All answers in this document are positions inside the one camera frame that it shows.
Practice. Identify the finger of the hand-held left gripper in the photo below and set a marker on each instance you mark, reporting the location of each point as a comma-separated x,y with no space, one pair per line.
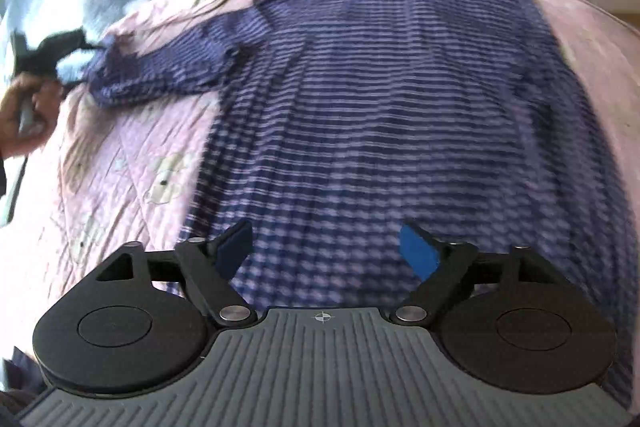
55,49

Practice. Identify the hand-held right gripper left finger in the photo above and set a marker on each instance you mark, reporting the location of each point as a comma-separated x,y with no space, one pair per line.
232,249

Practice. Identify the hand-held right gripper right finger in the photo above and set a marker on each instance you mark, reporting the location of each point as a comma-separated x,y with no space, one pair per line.
420,252

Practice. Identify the navy checked shirt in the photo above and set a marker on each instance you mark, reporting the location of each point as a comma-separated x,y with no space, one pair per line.
375,107

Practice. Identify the person's left hand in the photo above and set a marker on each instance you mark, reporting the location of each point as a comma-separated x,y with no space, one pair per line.
47,107

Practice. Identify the pink bear print quilt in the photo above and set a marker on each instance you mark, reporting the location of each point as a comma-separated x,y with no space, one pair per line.
125,147

